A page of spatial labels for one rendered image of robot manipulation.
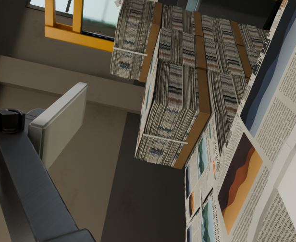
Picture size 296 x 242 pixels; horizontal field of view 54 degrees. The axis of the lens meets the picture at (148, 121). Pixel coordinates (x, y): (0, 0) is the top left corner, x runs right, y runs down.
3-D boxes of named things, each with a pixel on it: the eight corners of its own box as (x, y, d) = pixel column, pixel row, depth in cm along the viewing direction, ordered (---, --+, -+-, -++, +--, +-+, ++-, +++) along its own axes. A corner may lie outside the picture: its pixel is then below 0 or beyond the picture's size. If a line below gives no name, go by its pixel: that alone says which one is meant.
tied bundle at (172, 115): (182, 170, 138) (134, 161, 135) (182, 126, 158) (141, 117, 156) (212, 114, 111) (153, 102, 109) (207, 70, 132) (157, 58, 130)
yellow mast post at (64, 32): (273, 90, 237) (44, 36, 220) (271, 83, 243) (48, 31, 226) (279, 81, 231) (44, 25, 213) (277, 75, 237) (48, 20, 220)
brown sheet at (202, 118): (181, 169, 137) (172, 168, 137) (181, 126, 158) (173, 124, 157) (210, 114, 111) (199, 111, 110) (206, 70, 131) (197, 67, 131)
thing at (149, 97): (136, 157, 135) (133, 157, 135) (142, 114, 155) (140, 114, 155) (154, 100, 109) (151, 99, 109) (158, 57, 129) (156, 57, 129)
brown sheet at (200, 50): (181, 125, 157) (174, 123, 157) (181, 91, 178) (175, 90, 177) (206, 68, 131) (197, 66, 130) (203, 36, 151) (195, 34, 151)
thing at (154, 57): (141, 116, 155) (140, 116, 155) (146, 83, 175) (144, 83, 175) (158, 59, 129) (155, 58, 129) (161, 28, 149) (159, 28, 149)
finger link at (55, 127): (38, 183, 14) (23, 179, 14) (82, 124, 20) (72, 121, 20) (44, 127, 13) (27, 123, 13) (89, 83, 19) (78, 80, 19)
